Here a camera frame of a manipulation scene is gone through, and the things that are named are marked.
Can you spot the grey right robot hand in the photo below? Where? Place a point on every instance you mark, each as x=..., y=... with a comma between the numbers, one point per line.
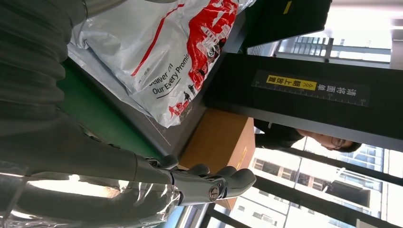
x=78, y=157

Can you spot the black weighing device with column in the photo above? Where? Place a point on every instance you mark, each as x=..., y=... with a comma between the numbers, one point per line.
x=283, y=110

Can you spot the brown cardboard box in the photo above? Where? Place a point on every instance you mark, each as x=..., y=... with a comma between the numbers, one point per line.
x=217, y=141

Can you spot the grey laptop with black lid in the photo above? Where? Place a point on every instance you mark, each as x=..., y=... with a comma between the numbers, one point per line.
x=283, y=25

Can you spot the black window frame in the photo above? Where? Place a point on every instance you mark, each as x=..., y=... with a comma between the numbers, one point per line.
x=314, y=204

